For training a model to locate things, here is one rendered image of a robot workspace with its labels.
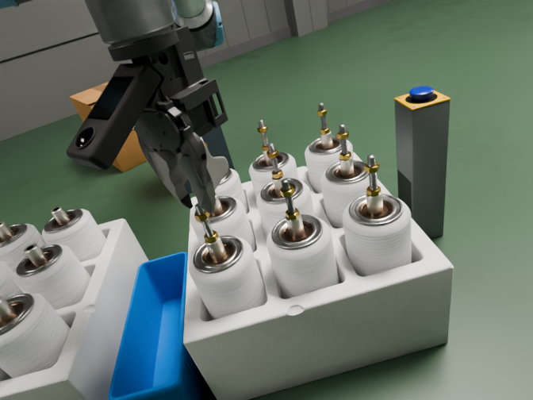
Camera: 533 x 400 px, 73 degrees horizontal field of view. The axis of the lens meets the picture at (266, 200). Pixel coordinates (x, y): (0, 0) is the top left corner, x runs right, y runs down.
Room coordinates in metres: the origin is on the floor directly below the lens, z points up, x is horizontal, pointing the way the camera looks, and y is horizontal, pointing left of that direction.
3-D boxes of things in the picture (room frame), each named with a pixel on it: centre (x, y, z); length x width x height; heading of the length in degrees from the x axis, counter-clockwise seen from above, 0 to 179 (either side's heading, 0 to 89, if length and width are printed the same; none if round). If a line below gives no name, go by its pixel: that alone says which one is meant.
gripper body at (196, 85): (0.42, 0.07, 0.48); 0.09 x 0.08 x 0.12; 138
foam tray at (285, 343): (0.52, -0.03, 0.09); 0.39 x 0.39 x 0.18; 0
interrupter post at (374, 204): (0.41, -0.15, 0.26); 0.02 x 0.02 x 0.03
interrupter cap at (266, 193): (0.52, -0.03, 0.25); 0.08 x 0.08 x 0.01
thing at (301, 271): (0.40, -0.03, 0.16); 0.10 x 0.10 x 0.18
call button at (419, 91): (0.60, -0.32, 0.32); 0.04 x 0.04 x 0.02
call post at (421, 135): (0.60, -0.32, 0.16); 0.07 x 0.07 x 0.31; 0
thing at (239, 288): (0.40, 0.09, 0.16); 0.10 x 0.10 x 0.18
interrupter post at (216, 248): (0.40, 0.09, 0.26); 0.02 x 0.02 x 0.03
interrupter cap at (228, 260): (0.40, 0.09, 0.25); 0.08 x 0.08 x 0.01
